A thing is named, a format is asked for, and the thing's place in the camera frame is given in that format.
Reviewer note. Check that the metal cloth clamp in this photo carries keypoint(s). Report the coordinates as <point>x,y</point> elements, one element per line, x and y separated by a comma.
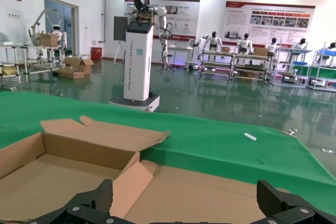
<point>292,131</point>

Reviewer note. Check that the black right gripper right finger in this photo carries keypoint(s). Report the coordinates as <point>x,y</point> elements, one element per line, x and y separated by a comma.
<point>286,208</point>

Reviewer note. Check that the grey framed glass doorway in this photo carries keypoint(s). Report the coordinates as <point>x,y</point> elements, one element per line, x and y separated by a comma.
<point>61,24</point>

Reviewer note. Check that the green tablecloth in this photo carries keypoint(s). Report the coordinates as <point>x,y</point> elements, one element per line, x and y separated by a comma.
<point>223,150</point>

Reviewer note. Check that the white wall pipe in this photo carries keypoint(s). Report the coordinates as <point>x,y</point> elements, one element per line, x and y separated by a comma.
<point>103,9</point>

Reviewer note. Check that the white shelf rack blue bins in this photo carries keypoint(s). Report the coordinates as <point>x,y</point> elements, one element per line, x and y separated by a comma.
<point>323,74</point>
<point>291,72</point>

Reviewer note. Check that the white tape strip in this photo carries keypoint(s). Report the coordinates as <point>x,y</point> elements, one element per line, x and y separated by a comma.
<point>250,136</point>

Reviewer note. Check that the white black-headed humanoid robot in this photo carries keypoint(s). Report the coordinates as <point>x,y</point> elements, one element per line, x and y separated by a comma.
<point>213,41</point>
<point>245,44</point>
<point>273,47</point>
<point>331,48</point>
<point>300,45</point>

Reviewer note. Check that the grey roller rack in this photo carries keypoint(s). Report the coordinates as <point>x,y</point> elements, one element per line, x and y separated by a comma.
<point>251,65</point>
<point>217,62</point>

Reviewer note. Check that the info board with orange tabs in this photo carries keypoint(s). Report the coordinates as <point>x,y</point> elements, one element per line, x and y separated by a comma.
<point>270,22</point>

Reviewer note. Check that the dark display screen on stand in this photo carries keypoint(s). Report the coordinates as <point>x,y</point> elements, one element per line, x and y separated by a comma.
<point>120,28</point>

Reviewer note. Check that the small white blue-eyed robot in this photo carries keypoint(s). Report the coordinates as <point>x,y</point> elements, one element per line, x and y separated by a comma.
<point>56,33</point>

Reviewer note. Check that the closed brown cardboard carton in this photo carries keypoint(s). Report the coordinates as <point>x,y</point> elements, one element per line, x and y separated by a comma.
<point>48,40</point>

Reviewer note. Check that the info board with grey photos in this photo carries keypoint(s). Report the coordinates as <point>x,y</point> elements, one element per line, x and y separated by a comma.
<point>183,19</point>

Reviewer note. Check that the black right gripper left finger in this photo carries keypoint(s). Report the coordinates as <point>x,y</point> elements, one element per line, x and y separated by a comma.
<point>86,208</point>

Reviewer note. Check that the flat cardboard carton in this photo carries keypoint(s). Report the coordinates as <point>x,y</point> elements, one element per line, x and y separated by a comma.
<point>69,73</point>

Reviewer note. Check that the white pipe-frame workbench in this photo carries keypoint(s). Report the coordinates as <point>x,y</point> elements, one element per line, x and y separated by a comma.
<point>26,51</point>

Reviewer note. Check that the red box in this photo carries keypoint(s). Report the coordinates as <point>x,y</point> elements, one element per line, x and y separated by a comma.
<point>96,53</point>

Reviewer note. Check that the open cardboard carton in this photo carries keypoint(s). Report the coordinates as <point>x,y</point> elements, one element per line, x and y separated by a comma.
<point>78,63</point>

